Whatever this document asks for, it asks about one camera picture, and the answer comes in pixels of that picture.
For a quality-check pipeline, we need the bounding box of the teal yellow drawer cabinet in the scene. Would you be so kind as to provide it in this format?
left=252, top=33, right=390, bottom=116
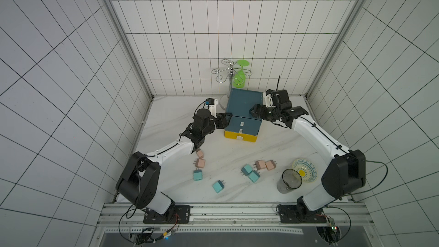
left=224, top=88, right=263, bottom=142

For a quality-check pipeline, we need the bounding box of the pink plug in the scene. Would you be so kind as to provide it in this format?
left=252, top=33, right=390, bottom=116
left=254, top=160, right=267, bottom=170
left=195, top=149, right=204, bottom=159
left=194, top=158, right=206, bottom=169
left=265, top=160, right=277, bottom=171

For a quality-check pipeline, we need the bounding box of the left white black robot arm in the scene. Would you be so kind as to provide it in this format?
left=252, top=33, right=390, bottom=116
left=115, top=106, right=232, bottom=221

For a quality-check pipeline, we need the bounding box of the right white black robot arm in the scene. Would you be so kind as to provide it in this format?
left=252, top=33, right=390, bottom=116
left=250, top=89, right=366, bottom=222

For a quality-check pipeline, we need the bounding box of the green plastic goblet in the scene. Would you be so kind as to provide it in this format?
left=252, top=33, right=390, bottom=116
left=232, top=59, right=252, bottom=89

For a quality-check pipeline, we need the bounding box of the metal cup rack stand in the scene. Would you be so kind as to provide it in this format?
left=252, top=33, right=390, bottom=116
left=211, top=59, right=236, bottom=110

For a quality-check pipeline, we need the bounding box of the teal plug left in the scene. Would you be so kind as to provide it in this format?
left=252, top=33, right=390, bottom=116
left=193, top=170, right=203, bottom=181

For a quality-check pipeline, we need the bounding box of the teal plug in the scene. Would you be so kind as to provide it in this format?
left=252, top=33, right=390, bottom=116
left=212, top=180, right=225, bottom=193
left=248, top=170, right=260, bottom=183
left=193, top=170, right=203, bottom=181
left=241, top=164, right=253, bottom=176

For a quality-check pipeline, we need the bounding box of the teal plug center upper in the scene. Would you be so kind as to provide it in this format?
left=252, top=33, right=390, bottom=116
left=241, top=164, right=253, bottom=176

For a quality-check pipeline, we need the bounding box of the teal plug center lower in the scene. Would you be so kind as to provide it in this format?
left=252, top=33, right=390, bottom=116
left=248, top=170, right=260, bottom=183

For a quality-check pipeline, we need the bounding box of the teal plug bottom middle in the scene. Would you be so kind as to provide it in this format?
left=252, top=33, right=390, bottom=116
left=212, top=180, right=225, bottom=193

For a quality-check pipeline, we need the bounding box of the patterned yellow blue plate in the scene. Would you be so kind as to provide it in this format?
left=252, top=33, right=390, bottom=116
left=292, top=158, right=318, bottom=183

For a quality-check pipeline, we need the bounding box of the dark transparent cup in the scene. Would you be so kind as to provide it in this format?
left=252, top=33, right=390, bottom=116
left=277, top=169, right=302, bottom=194

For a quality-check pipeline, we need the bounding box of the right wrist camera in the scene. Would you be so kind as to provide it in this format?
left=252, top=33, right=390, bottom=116
left=263, top=92, right=273, bottom=107

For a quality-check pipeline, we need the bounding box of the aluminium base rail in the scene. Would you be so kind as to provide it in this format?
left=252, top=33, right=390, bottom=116
left=91, top=202, right=383, bottom=247

